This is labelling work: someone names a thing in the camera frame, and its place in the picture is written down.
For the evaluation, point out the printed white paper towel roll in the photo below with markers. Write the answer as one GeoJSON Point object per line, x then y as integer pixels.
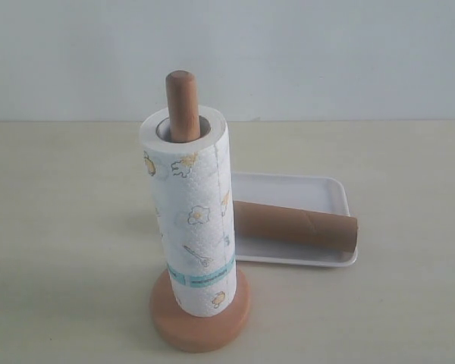
{"type": "Point", "coordinates": [192, 193]}

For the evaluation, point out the brown cardboard tube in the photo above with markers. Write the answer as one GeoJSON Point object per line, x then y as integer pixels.
{"type": "Point", "coordinates": [325, 230]}

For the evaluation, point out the wooden paper towel holder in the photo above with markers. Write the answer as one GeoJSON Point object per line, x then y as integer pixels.
{"type": "Point", "coordinates": [180, 329]}

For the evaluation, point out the white rectangular tray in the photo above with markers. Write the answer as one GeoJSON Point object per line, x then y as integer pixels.
{"type": "Point", "coordinates": [319, 194]}

